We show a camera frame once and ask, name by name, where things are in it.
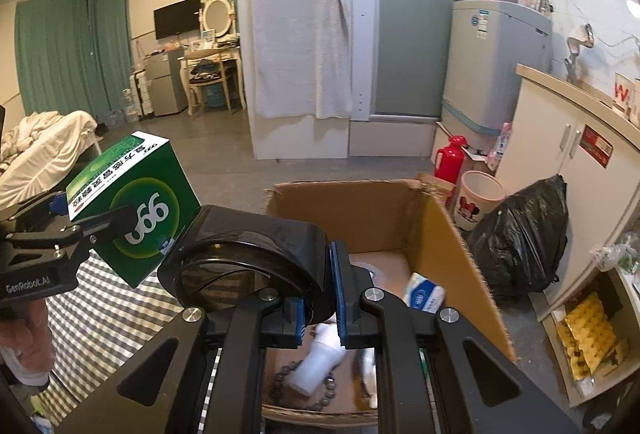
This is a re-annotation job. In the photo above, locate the blue white tissue packet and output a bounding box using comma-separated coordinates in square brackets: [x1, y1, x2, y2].
[402, 273, 447, 315]

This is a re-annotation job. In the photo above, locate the clear water jug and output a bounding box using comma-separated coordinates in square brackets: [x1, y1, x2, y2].
[120, 88, 141, 123]

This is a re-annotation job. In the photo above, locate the cardboard box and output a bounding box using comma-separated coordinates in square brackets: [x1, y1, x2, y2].
[261, 178, 518, 427]

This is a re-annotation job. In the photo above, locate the black television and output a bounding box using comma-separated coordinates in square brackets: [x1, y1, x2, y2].
[153, 0, 202, 40]

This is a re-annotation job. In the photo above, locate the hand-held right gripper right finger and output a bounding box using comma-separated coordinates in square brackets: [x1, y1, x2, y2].
[329, 241, 581, 434]

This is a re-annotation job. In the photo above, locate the yellow egg tray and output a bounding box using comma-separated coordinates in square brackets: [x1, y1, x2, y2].
[557, 291, 618, 380]

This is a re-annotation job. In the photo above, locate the white hanging towel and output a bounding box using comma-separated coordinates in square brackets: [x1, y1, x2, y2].
[239, 0, 355, 119]

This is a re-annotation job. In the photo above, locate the wooden chair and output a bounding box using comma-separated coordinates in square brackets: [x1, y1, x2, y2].
[189, 58, 232, 115]

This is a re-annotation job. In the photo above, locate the green medicine box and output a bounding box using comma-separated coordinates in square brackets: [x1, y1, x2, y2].
[66, 132, 202, 289]

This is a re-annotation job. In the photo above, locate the white handheld device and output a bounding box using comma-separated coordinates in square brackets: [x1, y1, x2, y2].
[287, 329, 347, 397]

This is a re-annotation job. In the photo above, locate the pink detergent bottle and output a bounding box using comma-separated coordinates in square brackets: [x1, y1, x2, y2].
[487, 123, 513, 169]

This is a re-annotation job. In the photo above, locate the white cartoon trash bin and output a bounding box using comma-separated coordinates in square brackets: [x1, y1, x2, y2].
[457, 170, 506, 232]

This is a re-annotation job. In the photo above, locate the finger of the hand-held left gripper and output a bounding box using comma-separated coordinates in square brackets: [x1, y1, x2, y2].
[60, 205, 137, 259]
[0, 191, 71, 235]

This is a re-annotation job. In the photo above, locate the oval white mirror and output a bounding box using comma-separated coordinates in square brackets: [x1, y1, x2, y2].
[200, 0, 236, 39]

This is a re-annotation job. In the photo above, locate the cream cabinet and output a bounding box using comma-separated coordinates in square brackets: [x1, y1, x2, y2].
[492, 64, 640, 415]

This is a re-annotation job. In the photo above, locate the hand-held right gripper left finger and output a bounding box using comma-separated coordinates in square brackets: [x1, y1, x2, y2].
[57, 289, 307, 434]

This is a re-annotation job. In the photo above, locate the dark bead bracelet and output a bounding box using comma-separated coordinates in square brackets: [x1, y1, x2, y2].
[270, 361, 342, 411]

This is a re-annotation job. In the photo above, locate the black garbage bag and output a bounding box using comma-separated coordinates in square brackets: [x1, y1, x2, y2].
[465, 174, 570, 299]

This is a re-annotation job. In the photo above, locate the cream dressing table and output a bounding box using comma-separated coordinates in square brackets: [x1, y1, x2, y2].
[180, 46, 247, 115]

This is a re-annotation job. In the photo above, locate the white suitcase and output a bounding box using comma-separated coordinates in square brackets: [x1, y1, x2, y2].
[131, 71, 153, 115]

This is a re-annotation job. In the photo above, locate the metal faucet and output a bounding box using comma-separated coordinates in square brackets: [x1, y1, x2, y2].
[564, 24, 596, 82]

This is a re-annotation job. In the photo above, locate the silver mini fridge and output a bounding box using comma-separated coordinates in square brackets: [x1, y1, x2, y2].
[145, 50, 190, 117]

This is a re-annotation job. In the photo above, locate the white washing machine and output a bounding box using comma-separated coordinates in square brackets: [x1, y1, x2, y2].
[441, 0, 553, 152]

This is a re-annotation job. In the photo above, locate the bed with white sheet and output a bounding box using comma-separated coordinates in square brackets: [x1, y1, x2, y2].
[0, 110, 98, 209]

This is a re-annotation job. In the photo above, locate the floral quilt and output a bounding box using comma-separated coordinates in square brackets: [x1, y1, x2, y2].
[0, 111, 61, 169]

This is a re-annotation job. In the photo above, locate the person's left hand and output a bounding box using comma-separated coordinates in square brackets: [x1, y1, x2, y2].
[0, 300, 53, 377]

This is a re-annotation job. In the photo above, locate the red thermos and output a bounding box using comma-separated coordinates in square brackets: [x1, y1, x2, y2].
[434, 135, 471, 187]

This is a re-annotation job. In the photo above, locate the green curtain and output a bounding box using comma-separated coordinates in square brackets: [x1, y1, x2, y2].
[90, 0, 133, 115]
[15, 0, 101, 115]

